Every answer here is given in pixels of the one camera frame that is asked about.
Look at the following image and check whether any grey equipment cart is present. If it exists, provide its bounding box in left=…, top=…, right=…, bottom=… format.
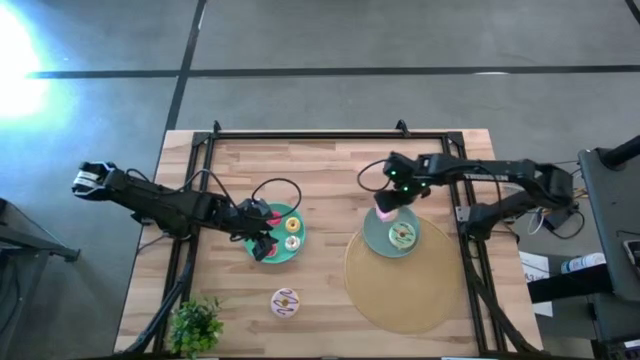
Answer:
left=578, top=134, right=640, bottom=301

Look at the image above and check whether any black aluminium rig frame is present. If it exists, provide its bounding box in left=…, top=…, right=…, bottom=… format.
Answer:
left=152, top=119, right=532, bottom=357

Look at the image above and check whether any dark grey side stand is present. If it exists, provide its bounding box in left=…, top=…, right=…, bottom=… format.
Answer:
left=0, top=197, right=81, bottom=360

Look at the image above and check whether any white floor cable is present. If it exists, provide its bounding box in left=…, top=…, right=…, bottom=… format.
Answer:
left=526, top=207, right=547, bottom=237

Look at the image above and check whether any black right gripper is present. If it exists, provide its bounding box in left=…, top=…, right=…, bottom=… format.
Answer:
left=373, top=152, right=431, bottom=214

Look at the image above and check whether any teal round plate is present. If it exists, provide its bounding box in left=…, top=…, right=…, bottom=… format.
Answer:
left=243, top=202, right=307, bottom=265

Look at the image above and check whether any small green potted plant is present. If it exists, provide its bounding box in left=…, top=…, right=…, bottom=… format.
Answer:
left=168, top=297, right=225, bottom=359

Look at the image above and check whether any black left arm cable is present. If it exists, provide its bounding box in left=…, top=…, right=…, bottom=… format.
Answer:
left=124, top=167, right=303, bottom=221

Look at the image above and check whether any grey-blue round plate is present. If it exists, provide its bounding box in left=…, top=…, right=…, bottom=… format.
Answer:
left=361, top=204, right=422, bottom=259

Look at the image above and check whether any large purple squiggle donut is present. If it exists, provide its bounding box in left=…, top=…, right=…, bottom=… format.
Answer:
left=270, top=287, right=301, bottom=319

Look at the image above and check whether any white paper sheet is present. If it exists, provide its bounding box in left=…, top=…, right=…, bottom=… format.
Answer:
left=518, top=251, right=554, bottom=318

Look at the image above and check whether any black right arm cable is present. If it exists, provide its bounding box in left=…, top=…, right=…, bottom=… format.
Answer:
left=356, top=158, right=392, bottom=194

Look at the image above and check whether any large green frosted donut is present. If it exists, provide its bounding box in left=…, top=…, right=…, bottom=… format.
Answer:
left=388, top=221, right=418, bottom=250

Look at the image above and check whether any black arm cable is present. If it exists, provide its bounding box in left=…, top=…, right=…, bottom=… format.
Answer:
left=356, top=158, right=392, bottom=194
left=124, top=167, right=303, bottom=221

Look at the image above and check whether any round woven tan placemat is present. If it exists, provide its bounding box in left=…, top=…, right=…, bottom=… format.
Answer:
left=343, top=215, right=464, bottom=335

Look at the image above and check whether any white bottle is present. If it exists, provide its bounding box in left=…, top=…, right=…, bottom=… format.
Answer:
left=560, top=252, right=607, bottom=275

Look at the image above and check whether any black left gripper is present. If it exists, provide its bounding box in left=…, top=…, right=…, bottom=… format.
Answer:
left=228, top=197, right=280, bottom=262

